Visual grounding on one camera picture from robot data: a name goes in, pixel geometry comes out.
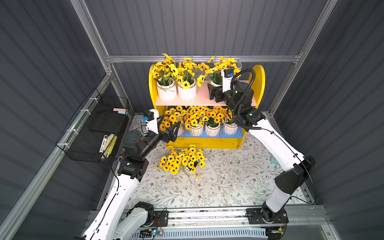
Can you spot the sunflower pot top shelf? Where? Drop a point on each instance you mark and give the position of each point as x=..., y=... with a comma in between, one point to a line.
x=192, y=159
x=165, y=73

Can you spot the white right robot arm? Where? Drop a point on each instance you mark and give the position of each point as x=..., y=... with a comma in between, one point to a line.
x=296, y=167

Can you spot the black wire wall basket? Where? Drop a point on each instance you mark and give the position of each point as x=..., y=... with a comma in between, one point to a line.
x=83, y=138

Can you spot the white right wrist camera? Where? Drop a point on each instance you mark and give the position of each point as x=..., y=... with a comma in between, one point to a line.
x=227, y=75

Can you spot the yellow wooden shelf unit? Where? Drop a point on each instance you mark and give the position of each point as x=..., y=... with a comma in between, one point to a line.
x=223, y=136

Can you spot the white wire basket behind shelf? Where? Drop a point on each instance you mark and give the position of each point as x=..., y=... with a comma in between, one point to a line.
x=215, y=65

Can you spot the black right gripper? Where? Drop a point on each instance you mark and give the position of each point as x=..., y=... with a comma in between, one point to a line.
x=218, y=93

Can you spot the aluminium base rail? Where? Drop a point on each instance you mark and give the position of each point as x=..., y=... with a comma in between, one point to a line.
x=248, y=216

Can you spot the pink sticky note pad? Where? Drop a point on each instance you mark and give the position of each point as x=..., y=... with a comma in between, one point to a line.
x=120, y=111

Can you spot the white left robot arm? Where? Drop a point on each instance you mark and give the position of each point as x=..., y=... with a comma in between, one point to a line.
x=107, y=224

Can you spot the sunflower pot lower left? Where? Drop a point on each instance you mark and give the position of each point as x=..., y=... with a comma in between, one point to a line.
x=176, y=114

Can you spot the yellow book in basket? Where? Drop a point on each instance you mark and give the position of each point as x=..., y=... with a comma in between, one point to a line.
x=107, y=145

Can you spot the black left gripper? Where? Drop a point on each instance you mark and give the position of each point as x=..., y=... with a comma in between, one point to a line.
x=163, y=133

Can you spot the sunflower pot lower right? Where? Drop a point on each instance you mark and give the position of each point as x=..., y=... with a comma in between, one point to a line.
x=230, y=127

